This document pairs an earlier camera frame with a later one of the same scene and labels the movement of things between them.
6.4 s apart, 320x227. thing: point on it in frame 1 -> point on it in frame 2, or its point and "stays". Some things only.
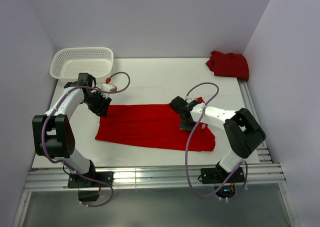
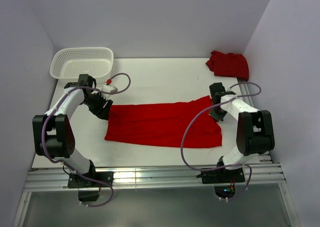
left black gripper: (102, 109) stays
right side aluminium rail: (263, 153) stays
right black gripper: (184, 127) -> (217, 117)
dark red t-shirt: (230, 65) stays
